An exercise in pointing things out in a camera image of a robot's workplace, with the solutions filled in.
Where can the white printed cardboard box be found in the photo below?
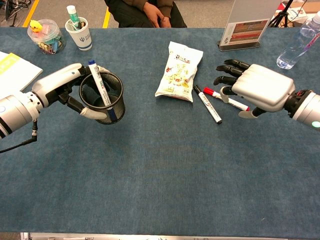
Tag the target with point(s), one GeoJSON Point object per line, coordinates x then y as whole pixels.
{"type": "Point", "coordinates": [297, 13]}

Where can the clear jar of binder clips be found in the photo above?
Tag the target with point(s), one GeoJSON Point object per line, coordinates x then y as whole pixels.
{"type": "Point", "coordinates": [50, 45]}

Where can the seated person in dark clothes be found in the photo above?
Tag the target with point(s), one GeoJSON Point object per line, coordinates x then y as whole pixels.
{"type": "Point", "coordinates": [132, 12]}

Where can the black capped white marker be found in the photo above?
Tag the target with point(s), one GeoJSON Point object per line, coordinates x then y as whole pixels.
{"type": "Point", "coordinates": [207, 105]}

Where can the white green glue stick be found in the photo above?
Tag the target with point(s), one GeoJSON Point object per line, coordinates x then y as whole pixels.
{"type": "Point", "coordinates": [73, 15]}

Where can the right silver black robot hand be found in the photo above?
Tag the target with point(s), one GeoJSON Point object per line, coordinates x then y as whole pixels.
{"type": "Point", "coordinates": [267, 87]}

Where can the yellow rubber duck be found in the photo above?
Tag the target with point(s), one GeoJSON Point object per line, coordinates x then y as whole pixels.
{"type": "Point", "coordinates": [35, 26]}

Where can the white yellow-green notebook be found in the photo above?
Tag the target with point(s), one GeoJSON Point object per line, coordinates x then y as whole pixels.
{"type": "Point", "coordinates": [15, 72]}

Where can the clear plastic water bottle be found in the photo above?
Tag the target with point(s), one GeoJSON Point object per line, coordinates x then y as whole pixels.
{"type": "Point", "coordinates": [297, 45]}

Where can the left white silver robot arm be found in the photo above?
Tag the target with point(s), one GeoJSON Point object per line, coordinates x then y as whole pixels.
{"type": "Point", "coordinates": [17, 112]}

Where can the white paper cup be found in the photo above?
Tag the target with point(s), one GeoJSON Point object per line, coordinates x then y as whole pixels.
{"type": "Point", "coordinates": [82, 38]}

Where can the black round pen cup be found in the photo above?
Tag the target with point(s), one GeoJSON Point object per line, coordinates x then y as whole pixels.
{"type": "Point", "coordinates": [118, 110]}

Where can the black tripod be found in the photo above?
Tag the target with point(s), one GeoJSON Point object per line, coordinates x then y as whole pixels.
{"type": "Point", "coordinates": [281, 13]}

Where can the blue capped white marker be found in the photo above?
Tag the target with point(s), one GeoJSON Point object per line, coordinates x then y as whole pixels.
{"type": "Point", "coordinates": [97, 80]}

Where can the aluminium table edge rail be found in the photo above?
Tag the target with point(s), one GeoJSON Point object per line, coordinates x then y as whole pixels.
{"type": "Point", "coordinates": [150, 236]}

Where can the white peanut snack bag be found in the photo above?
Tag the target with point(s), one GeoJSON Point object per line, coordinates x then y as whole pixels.
{"type": "Point", "coordinates": [178, 72]}

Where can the red capped white marker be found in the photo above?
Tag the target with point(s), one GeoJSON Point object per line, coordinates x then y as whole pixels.
{"type": "Point", "coordinates": [210, 92]}

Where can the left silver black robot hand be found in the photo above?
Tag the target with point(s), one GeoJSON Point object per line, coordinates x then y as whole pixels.
{"type": "Point", "coordinates": [57, 80]}

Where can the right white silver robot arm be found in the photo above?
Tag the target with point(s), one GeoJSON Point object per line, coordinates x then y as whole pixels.
{"type": "Point", "coordinates": [307, 110]}

